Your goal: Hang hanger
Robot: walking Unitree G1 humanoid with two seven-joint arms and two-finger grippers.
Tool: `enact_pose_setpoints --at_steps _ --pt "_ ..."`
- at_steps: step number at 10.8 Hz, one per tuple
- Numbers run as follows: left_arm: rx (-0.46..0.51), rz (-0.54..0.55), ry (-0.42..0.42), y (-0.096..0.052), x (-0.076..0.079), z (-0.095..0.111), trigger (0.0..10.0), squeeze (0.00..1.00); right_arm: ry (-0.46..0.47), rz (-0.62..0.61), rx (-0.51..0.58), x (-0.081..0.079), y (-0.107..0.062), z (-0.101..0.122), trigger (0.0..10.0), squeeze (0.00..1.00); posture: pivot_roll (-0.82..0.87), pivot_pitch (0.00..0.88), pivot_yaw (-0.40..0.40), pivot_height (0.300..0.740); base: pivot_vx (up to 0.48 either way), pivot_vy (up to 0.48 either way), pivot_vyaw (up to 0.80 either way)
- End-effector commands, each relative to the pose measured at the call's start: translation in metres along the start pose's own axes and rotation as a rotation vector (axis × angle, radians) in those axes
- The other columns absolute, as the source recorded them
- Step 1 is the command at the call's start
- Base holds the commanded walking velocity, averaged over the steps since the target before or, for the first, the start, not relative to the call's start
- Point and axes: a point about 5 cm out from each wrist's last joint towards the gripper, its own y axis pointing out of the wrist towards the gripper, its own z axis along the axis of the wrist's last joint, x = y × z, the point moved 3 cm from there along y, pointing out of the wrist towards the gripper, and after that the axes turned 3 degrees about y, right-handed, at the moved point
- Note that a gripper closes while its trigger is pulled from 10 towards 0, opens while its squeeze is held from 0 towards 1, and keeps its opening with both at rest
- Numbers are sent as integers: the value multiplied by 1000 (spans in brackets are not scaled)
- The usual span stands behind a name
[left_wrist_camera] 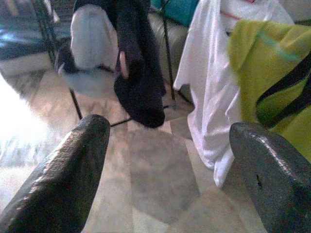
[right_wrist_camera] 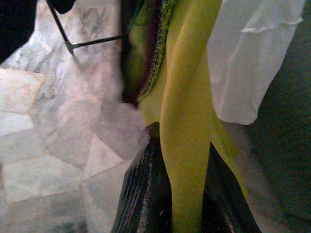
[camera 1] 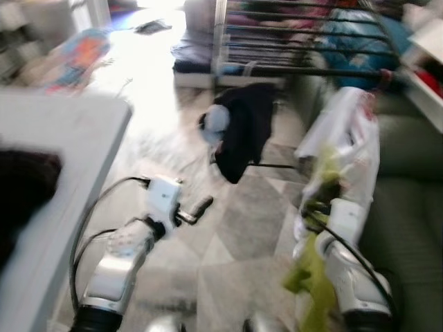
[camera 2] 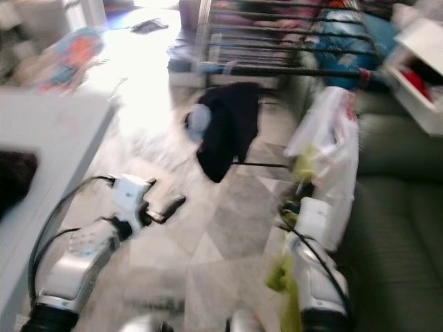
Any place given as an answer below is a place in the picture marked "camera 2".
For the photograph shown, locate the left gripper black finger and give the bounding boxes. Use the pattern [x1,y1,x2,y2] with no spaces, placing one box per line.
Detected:
[159,195,187,222]

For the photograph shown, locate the lime green garment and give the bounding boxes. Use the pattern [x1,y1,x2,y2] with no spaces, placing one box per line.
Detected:
[264,149,319,332]

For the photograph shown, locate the black garment with reflective stripe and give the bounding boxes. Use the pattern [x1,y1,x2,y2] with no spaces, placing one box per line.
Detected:
[0,150,39,219]

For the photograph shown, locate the red plastic hanger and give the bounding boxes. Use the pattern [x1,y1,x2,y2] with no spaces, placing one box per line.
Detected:
[346,68,374,115]

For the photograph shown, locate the white garment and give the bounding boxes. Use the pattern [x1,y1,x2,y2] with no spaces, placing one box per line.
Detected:
[284,86,359,250]

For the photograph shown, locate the navy blue garment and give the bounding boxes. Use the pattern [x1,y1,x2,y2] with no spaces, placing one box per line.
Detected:
[186,82,262,184]

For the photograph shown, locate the robot left leg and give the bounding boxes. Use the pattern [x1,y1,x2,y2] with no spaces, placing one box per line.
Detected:
[119,313,174,332]

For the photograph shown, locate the robot leg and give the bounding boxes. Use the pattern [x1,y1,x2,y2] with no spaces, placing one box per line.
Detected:
[119,313,174,332]
[227,309,267,332]

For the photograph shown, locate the robot right leg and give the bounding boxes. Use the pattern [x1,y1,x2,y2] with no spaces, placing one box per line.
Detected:
[227,309,267,332]

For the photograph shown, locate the white folding table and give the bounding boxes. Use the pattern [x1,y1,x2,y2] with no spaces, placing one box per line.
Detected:
[0,86,118,332]

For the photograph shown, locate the black metal drying rack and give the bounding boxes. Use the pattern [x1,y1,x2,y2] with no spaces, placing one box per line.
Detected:
[194,0,388,168]

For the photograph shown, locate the dark mattress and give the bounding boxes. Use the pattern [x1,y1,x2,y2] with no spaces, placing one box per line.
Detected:
[168,29,205,73]

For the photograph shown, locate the colourful baby bouncer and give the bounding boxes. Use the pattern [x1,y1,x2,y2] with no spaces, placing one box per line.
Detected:
[35,28,108,94]

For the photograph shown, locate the black item on floor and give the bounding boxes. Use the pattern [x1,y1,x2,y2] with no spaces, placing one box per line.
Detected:
[130,19,169,35]

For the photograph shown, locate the white side shelf unit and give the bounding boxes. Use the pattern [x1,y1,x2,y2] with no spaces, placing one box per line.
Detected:
[384,17,443,136]

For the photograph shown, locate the purple armchair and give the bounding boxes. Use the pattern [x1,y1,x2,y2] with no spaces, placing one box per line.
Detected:
[177,0,208,35]

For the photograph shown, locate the white air purifier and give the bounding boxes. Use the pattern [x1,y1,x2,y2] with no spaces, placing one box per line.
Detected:
[66,0,108,30]

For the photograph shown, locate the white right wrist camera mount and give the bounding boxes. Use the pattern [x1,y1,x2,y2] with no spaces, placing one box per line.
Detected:
[298,198,333,248]

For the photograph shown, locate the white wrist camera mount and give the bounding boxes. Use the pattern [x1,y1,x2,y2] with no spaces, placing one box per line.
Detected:
[298,198,333,248]
[113,174,153,230]

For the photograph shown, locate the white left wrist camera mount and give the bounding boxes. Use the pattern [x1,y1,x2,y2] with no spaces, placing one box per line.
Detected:
[113,174,153,230]

